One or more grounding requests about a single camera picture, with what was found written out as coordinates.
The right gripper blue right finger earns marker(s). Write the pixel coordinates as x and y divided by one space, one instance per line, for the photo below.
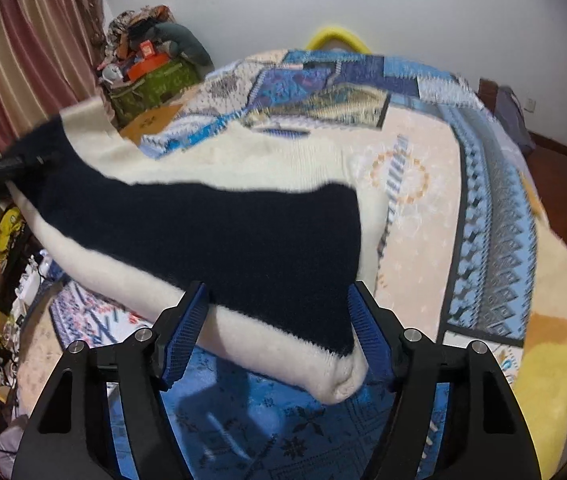
412 365

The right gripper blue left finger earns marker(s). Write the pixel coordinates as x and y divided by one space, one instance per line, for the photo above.
145 365

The white and navy knit sweater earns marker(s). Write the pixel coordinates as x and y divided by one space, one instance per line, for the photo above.
277 229

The pile of clothes and boxes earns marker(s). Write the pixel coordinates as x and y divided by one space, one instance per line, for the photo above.
136 36

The blue patchwork bed quilt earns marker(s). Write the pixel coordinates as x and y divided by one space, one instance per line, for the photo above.
467 257

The striped pink beige curtain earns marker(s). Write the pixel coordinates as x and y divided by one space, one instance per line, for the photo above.
49 54

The wooden lap table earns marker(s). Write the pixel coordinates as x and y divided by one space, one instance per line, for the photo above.
150 122

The green fabric storage basket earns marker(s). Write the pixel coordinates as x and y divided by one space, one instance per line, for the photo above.
152 90

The grey blue bag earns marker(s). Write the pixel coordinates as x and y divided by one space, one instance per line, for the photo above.
509 112

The yellow curved tube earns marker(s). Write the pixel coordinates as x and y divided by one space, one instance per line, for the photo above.
337 35

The white wall socket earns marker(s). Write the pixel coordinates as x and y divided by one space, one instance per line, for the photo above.
529 106

